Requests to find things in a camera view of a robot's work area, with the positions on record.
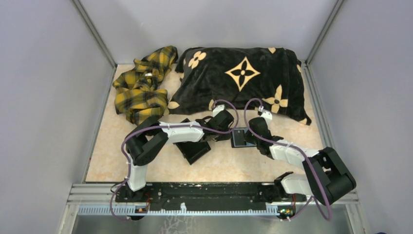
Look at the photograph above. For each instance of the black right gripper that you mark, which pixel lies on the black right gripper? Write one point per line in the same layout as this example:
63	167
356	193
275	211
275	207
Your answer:
248	138

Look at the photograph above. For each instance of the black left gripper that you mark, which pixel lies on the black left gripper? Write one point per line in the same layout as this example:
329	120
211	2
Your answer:
226	137

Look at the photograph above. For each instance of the black blue card holder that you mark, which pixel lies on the black blue card holder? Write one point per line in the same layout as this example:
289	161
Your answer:
238	139

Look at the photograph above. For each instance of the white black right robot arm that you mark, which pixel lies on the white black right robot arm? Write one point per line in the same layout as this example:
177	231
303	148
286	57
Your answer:
326	177

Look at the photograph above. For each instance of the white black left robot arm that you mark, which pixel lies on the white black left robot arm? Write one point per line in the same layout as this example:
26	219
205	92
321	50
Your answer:
191	138

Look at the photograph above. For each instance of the black plastic card tray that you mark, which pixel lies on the black plastic card tray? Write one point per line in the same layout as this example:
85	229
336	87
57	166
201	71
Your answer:
192	151

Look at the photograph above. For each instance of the black floral pillow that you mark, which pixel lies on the black floral pillow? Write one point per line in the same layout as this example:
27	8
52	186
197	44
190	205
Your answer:
237	75

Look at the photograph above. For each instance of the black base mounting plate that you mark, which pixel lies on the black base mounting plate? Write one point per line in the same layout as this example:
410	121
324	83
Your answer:
233	196

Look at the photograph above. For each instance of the yellow plaid cloth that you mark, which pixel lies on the yellow plaid cloth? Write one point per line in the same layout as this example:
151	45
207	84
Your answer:
138	93

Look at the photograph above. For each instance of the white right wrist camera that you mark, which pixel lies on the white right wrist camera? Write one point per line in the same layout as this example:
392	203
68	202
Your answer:
267	115

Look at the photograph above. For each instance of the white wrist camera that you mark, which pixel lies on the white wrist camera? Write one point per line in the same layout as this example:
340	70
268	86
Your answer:
217	109
267	115

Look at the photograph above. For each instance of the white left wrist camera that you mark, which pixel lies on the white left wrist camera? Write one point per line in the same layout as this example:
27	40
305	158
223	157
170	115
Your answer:
217	109

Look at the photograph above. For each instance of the aluminium front frame rail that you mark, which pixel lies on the aluminium front frame rail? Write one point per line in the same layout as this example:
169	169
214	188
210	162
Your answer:
99	198

